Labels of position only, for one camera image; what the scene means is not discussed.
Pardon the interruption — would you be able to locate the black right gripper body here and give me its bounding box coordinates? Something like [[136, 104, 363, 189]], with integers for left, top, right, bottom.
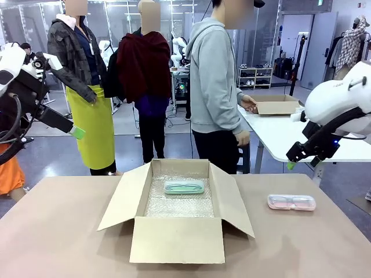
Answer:
[[302, 121, 340, 159]]

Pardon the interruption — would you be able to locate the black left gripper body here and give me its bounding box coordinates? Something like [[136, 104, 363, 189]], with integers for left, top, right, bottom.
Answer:
[[5, 75, 49, 118]]

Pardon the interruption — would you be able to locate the cardboard box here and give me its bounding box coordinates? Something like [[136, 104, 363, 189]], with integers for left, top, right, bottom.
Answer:
[[97, 158, 256, 265], [249, 94, 301, 116]]

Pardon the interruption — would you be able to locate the pink glasses case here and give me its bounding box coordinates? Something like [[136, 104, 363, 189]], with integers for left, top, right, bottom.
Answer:
[[267, 193, 316, 211]]

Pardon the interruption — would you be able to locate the green glasses case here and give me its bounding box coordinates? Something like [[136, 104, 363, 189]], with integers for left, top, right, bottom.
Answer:
[[163, 180, 206, 195]]

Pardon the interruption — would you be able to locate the person's right forearm grey sleeve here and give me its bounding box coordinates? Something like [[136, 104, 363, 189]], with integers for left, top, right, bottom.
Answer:
[[220, 95, 244, 136]]

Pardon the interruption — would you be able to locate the person's right hand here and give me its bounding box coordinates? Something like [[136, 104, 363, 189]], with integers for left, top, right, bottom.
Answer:
[[236, 130, 251, 147]]

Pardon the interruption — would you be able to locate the person's left hand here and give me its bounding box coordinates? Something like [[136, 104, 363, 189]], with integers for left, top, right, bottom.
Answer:
[[240, 94, 259, 114]]

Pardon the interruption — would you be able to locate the white side table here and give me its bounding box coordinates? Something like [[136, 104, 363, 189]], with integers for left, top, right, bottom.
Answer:
[[237, 100, 371, 188]]

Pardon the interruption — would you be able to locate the yellow-green skirt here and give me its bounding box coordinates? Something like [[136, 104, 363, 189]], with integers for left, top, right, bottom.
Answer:
[[66, 85, 117, 171]]

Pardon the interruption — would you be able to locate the seated person in black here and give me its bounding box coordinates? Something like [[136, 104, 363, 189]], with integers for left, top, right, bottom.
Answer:
[[20, 42, 36, 65]]

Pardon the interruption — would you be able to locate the black stool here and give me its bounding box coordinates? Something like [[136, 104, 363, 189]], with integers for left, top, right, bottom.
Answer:
[[237, 144, 250, 174]]

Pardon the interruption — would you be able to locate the mannequin in plaid jacket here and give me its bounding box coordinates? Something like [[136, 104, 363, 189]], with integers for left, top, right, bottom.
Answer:
[[47, 0, 118, 177]]

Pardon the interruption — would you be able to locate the black luggage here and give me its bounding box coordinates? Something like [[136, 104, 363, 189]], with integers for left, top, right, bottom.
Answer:
[[274, 57, 296, 81]]

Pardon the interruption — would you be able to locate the black tripod stand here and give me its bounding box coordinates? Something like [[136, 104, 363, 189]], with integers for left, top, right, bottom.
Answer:
[[289, 33, 308, 97]]

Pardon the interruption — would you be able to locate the shoe rack with shoes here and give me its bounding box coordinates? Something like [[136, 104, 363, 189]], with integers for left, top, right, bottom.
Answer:
[[238, 67, 273, 90]]

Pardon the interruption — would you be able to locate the clothes rack with garments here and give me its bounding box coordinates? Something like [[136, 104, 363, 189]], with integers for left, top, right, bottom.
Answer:
[[323, 31, 359, 73]]

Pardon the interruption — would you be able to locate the mannequin in dark red jacket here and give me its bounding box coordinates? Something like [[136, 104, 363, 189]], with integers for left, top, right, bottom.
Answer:
[[103, 0, 172, 164]]

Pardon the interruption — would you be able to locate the person in plaid shirt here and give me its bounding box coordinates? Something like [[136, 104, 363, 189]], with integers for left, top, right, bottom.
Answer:
[[336, 16, 368, 81]]

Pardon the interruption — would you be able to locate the person in grey hoodie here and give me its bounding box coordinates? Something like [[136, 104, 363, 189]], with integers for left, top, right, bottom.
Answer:
[[185, 0, 259, 175]]

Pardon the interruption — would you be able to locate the computer case with lights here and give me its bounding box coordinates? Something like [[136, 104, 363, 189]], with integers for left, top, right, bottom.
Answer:
[[173, 72, 191, 101]]

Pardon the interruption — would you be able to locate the bubble wrap sheet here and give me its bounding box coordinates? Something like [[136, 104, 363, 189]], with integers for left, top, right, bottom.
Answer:
[[144, 173, 216, 218]]

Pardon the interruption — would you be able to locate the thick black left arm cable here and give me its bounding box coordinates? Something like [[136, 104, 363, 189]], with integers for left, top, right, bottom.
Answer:
[[0, 94, 27, 166]]

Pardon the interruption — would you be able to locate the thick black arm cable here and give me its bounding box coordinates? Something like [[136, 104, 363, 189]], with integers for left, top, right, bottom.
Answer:
[[0, 94, 27, 166], [307, 107, 368, 151]]

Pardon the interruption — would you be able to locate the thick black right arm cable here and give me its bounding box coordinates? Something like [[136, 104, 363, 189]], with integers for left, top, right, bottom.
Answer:
[[307, 107, 368, 151]]

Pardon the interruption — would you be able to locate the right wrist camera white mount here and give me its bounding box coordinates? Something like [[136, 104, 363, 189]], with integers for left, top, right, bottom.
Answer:
[[290, 109, 308, 123]]

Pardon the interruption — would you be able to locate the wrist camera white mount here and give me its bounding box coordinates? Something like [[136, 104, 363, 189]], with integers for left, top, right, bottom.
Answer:
[[27, 53, 63, 79], [290, 109, 308, 123]]

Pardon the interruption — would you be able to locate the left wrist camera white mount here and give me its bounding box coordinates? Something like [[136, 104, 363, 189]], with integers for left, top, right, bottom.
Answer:
[[27, 53, 63, 79]]

